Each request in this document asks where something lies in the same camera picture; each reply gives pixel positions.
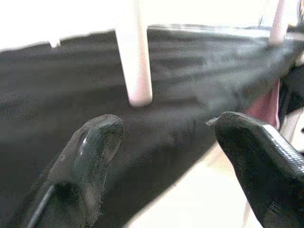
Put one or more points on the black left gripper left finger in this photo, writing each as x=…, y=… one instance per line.
x=78, y=175

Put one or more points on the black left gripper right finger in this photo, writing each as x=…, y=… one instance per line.
x=266, y=175

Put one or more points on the pink cloth item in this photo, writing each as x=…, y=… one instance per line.
x=263, y=104

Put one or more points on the black table cloth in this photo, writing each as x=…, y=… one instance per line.
x=71, y=95

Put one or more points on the long white strip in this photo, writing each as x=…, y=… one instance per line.
x=202, y=27

